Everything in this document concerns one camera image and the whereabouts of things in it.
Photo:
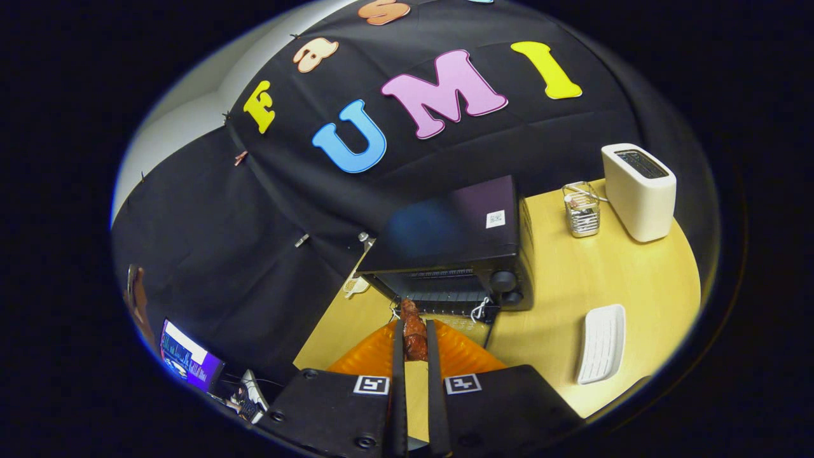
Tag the white rectangular dish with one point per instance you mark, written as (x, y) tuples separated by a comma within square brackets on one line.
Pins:
[(601, 343)]

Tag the reddish brown meat strip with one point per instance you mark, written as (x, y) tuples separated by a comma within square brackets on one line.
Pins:
[(414, 337)]

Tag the white pop-up toaster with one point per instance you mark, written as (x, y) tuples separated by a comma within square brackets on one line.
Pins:
[(636, 203)]

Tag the white divided seasoning dish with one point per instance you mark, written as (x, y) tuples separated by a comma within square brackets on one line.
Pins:
[(353, 287)]

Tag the black backdrop cloth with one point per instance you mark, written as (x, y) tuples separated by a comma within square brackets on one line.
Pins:
[(286, 210)]

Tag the laptop screen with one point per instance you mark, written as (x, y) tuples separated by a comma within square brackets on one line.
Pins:
[(187, 359)]

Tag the black toaster oven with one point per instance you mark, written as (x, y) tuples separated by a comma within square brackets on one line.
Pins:
[(458, 222)]

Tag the silver cloth clip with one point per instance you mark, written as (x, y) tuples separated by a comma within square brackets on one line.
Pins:
[(301, 240)]

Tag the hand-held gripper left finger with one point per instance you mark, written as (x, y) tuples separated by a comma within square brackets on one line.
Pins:
[(399, 394)]

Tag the clear plastic water bottle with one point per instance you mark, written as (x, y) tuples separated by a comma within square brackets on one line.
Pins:
[(364, 237)]

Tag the brown blurry object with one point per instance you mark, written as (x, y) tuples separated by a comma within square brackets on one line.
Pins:
[(138, 299)]

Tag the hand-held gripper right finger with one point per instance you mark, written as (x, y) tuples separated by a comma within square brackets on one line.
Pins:
[(435, 394)]

